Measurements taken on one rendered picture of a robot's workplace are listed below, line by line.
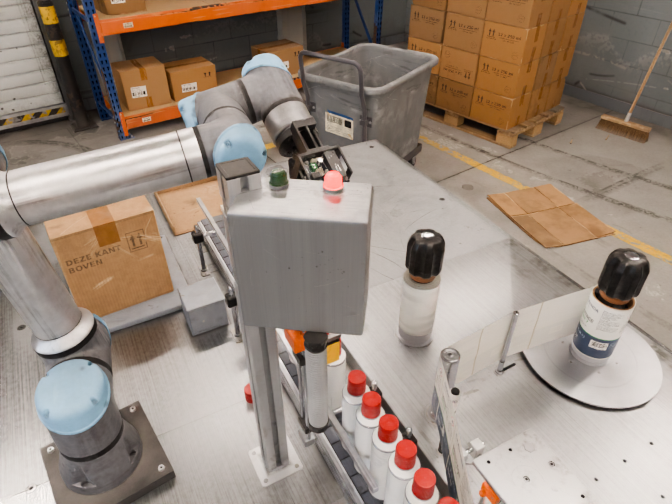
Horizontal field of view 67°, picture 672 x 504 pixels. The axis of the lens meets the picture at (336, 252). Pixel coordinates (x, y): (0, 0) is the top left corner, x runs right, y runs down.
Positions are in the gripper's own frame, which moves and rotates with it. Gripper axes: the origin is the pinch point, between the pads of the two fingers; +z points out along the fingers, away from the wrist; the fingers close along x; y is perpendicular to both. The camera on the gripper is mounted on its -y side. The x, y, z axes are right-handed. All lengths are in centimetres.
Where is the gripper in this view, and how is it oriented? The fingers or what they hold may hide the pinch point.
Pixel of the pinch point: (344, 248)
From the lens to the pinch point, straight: 78.9
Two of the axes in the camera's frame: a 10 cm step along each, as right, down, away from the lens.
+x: 8.8, -2.9, 3.8
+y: 2.4, -4.2, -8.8
